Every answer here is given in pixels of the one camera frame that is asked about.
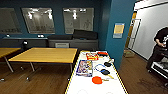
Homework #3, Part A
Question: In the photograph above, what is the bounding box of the glass wall window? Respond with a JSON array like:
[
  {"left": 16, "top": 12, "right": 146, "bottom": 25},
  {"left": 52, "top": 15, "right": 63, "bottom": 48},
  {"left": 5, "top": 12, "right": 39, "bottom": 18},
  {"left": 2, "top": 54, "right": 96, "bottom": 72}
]
[
  {"left": 21, "top": 7, "right": 56, "bottom": 34},
  {"left": 0, "top": 8, "right": 18, "bottom": 34},
  {"left": 63, "top": 7, "right": 95, "bottom": 35}
]

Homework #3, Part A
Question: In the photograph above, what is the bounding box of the black wheeled cart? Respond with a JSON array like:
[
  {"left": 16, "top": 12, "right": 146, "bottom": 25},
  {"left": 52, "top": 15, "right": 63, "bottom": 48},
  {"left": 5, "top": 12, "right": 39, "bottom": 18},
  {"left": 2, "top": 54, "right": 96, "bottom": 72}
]
[{"left": 149, "top": 46, "right": 168, "bottom": 81}]

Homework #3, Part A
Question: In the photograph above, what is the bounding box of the black office chair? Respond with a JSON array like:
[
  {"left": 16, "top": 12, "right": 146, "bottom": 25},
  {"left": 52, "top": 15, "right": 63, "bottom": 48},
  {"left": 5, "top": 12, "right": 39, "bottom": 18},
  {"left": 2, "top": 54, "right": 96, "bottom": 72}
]
[{"left": 21, "top": 39, "right": 30, "bottom": 52}]

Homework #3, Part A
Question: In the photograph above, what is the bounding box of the wicker basket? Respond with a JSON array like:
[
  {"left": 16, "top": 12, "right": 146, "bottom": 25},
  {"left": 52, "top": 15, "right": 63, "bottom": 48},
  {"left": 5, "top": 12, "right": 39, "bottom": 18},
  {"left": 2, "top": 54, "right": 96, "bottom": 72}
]
[{"left": 124, "top": 49, "right": 136, "bottom": 58}]

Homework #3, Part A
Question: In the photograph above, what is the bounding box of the white paper sign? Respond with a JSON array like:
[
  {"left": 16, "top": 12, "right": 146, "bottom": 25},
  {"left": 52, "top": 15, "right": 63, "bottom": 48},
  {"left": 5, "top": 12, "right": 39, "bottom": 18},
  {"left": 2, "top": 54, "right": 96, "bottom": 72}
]
[{"left": 54, "top": 42, "right": 70, "bottom": 49}]

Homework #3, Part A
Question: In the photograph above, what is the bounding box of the dark grey sofa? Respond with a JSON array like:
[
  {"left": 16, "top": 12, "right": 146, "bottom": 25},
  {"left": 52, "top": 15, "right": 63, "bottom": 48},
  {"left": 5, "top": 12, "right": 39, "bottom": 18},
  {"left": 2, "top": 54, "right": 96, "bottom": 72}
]
[{"left": 48, "top": 29, "right": 100, "bottom": 51}]

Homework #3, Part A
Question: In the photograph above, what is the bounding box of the orange plate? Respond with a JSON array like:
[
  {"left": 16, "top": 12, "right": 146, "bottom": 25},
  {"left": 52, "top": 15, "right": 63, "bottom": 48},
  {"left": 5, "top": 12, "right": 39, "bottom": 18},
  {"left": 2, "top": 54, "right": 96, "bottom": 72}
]
[{"left": 91, "top": 75, "right": 104, "bottom": 85}]

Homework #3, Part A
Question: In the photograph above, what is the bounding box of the yellow air hockey table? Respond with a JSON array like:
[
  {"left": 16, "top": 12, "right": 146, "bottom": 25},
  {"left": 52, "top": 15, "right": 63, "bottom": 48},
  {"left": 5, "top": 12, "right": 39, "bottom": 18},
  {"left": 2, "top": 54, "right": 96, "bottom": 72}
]
[{"left": 64, "top": 49, "right": 129, "bottom": 94}]

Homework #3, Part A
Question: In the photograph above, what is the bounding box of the long grey bench sofa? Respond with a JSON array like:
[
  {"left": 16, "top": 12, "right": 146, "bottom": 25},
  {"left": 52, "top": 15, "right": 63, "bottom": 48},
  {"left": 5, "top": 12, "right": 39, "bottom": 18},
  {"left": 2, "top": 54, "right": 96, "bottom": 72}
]
[{"left": 0, "top": 37, "right": 49, "bottom": 49}]

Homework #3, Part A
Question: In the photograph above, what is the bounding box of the person in black shirt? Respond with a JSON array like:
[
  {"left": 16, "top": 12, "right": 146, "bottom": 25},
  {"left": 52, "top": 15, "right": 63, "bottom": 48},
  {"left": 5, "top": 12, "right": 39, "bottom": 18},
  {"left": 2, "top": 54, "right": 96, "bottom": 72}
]
[{"left": 146, "top": 26, "right": 168, "bottom": 71}]

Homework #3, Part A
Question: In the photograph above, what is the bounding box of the low wooden table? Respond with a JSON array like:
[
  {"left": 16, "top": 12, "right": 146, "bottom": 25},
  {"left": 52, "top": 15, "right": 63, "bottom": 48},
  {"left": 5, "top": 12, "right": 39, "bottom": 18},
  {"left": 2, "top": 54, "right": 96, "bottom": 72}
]
[
  {"left": 8, "top": 47, "right": 78, "bottom": 74},
  {"left": 0, "top": 47, "right": 22, "bottom": 73}
]

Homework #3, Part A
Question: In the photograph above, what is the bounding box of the dark bowl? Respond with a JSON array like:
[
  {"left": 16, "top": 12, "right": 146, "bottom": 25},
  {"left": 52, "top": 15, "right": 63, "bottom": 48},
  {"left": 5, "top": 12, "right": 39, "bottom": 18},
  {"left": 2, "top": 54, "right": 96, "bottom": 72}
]
[{"left": 103, "top": 61, "right": 113, "bottom": 68}]

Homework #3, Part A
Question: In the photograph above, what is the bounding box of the white wall outlet strip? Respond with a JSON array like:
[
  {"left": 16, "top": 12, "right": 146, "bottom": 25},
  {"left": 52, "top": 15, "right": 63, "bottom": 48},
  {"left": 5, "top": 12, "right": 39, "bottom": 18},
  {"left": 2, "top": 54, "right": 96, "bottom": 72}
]
[{"left": 37, "top": 33, "right": 46, "bottom": 38}]

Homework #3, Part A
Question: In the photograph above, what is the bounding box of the beige wall plaque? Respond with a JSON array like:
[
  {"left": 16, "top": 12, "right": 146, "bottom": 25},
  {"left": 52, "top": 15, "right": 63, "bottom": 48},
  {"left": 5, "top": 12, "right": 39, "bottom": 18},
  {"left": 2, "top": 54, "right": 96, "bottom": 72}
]
[{"left": 113, "top": 22, "right": 125, "bottom": 39}]

